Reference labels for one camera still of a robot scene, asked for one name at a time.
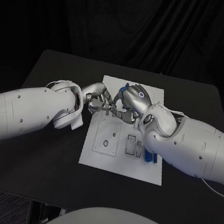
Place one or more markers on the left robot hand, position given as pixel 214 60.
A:
pixel 98 96

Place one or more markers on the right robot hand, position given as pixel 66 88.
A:
pixel 135 99

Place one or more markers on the blue gear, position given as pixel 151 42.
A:
pixel 122 89

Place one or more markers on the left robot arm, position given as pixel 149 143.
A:
pixel 22 107

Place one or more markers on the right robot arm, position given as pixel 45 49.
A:
pixel 185 142

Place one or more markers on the white task board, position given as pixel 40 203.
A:
pixel 115 155

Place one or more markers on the blue cylinder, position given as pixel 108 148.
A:
pixel 148 156
pixel 155 158

